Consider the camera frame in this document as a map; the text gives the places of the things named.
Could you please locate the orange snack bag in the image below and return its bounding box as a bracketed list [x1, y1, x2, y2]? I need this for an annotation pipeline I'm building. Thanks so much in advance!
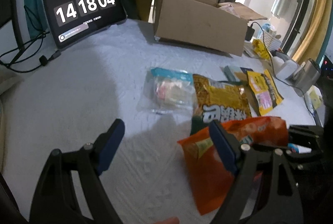
[177, 116, 288, 215]

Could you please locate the yellow black snack pouch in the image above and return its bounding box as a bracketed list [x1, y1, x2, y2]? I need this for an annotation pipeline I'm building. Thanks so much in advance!
[246, 70, 284, 116]

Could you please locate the yellow noodle snack bag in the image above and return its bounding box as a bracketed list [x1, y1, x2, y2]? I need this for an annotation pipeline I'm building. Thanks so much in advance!
[190, 74, 252, 135]

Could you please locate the dark blue snack box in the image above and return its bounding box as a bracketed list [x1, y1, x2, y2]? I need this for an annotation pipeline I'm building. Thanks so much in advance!
[223, 66, 253, 82]

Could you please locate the clear blue-top snack pack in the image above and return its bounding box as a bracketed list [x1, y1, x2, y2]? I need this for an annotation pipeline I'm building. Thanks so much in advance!
[137, 67, 198, 115]

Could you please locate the silver metal cup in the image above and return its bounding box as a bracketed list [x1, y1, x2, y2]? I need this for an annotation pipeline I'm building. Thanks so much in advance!
[295, 58, 321, 97]

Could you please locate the white perforated basket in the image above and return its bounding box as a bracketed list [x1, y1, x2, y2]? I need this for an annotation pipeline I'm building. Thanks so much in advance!
[259, 31, 283, 51]

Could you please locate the yellow plastic bag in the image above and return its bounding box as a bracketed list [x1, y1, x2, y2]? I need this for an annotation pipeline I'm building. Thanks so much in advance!
[252, 39, 271, 61]

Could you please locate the black power adapter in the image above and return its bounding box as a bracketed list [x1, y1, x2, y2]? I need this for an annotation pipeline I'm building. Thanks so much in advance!
[245, 26, 255, 41]

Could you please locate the tablet showing clock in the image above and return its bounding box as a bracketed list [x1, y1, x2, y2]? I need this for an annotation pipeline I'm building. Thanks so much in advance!
[42, 0, 127, 50]

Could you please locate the brown cardboard box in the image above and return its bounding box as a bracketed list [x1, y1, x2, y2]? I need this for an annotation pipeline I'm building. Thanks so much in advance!
[137, 0, 265, 56]

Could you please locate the black charging cable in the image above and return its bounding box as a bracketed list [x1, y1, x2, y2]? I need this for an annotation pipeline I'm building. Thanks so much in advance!
[0, 5, 63, 74]

